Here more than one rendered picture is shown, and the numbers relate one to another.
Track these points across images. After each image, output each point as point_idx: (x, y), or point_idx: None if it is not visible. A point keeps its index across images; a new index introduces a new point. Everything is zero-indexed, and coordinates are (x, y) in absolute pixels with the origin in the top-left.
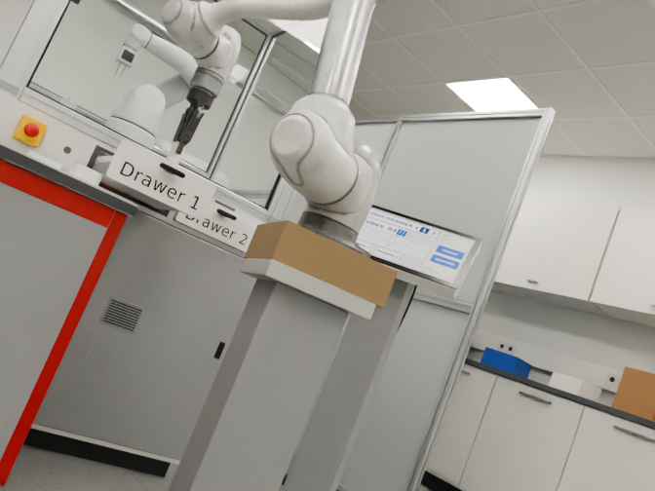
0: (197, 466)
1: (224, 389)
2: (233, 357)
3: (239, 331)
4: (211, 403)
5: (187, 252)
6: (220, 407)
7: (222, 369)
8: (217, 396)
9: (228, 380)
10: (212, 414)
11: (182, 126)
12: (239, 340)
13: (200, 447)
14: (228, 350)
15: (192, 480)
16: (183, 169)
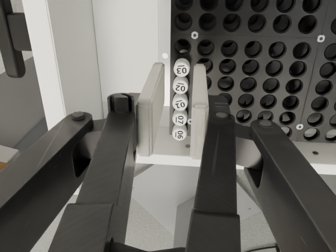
0: (24, 63)
1: (6, 87)
2: (7, 102)
3: (12, 118)
4: (38, 86)
5: (328, 186)
6: (1, 79)
7: (37, 101)
8: (25, 87)
9: (0, 90)
10: (23, 79)
11: (196, 187)
12: (1, 111)
13: (33, 70)
14: (37, 111)
15: (26, 60)
16: (40, 85)
